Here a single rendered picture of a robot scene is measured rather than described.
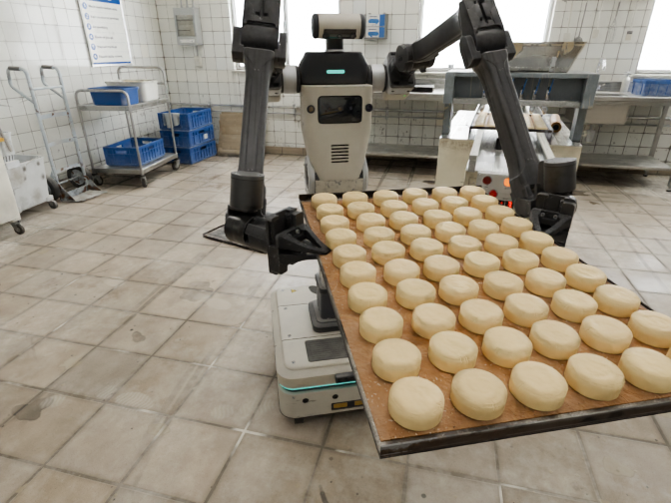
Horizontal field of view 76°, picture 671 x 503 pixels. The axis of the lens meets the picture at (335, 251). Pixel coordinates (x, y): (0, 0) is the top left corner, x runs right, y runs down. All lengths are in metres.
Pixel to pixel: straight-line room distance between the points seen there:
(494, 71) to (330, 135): 0.60
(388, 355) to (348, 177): 1.11
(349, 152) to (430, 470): 1.11
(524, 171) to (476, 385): 0.65
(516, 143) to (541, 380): 0.65
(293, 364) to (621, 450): 1.20
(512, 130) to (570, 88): 1.60
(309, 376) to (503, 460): 0.73
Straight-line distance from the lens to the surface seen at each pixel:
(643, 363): 0.54
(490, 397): 0.44
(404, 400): 0.41
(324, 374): 1.60
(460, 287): 0.58
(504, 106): 1.05
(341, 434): 1.73
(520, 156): 1.02
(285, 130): 6.01
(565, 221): 0.85
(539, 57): 2.57
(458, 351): 0.47
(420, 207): 0.83
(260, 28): 0.99
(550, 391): 0.46
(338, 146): 1.48
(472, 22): 1.12
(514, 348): 0.50
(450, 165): 2.58
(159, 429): 1.86
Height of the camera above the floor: 1.28
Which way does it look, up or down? 25 degrees down
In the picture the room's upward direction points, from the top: straight up
